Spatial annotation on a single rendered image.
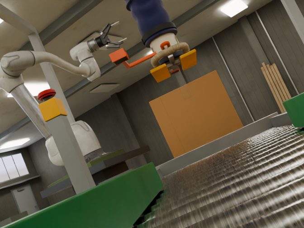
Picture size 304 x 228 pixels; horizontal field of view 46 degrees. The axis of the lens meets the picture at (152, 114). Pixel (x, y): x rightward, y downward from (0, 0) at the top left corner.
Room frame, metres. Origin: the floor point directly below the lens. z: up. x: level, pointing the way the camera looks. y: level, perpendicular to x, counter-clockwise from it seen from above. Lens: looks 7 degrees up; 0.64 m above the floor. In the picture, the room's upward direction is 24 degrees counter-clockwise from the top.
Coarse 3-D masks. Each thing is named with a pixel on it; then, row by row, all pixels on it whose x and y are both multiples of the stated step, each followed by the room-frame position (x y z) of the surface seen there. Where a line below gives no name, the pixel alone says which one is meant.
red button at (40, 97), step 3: (45, 90) 1.26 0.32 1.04; (48, 90) 1.26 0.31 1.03; (51, 90) 1.27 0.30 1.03; (54, 90) 1.29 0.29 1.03; (39, 93) 1.27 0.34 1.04; (42, 93) 1.26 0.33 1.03; (45, 93) 1.26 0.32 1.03; (48, 93) 1.27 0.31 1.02; (51, 93) 1.27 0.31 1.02; (54, 93) 1.30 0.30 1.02; (39, 96) 1.26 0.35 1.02; (42, 96) 1.27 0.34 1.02; (45, 96) 1.27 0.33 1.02; (48, 96) 1.28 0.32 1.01; (51, 96) 1.28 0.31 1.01; (39, 99) 1.29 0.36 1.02; (42, 99) 1.28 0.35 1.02; (45, 99) 1.27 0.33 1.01; (48, 99) 1.27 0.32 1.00
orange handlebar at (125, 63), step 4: (164, 44) 2.02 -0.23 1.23; (168, 44) 2.04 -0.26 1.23; (156, 52) 2.13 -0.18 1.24; (148, 56) 2.14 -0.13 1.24; (152, 56) 2.14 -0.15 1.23; (140, 60) 2.14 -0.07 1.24; (144, 60) 2.14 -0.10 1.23; (124, 64) 2.04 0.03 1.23; (128, 64) 2.11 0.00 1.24; (132, 64) 2.15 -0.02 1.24; (136, 64) 2.15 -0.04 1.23
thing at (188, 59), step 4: (188, 52) 2.00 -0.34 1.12; (192, 52) 2.00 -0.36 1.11; (180, 56) 2.01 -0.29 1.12; (184, 56) 2.00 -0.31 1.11; (188, 56) 2.02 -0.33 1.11; (192, 56) 2.07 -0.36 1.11; (180, 60) 2.07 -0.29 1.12; (184, 60) 2.07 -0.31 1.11; (188, 60) 2.12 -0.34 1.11; (192, 60) 2.17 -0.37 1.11; (184, 64) 2.18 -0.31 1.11; (188, 64) 2.23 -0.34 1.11; (192, 64) 2.28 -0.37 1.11; (184, 68) 2.29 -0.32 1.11
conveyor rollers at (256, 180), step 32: (288, 128) 1.29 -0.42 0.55; (224, 160) 1.14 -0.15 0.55; (256, 160) 0.78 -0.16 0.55; (288, 160) 0.60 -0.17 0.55; (160, 192) 1.07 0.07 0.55; (192, 192) 0.78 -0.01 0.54; (224, 192) 0.60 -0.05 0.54; (256, 192) 0.50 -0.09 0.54; (288, 192) 0.41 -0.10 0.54; (160, 224) 0.60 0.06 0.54; (192, 224) 0.44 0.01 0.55; (224, 224) 0.42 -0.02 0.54; (256, 224) 0.33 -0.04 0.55; (288, 224) 0.32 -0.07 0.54
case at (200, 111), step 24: (216, 72) 1.87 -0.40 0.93; (168, 96) 1.90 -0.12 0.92; (192, 96) 1.89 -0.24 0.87; (216, 96) 1.87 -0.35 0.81; (168, 120) 1.91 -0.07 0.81; (192, 120) 1.90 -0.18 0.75; (216, 120) 1.88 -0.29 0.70; (240, 120) 1.87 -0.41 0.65; (168, 144) 1.92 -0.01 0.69; (192, 144) 1.90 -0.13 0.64
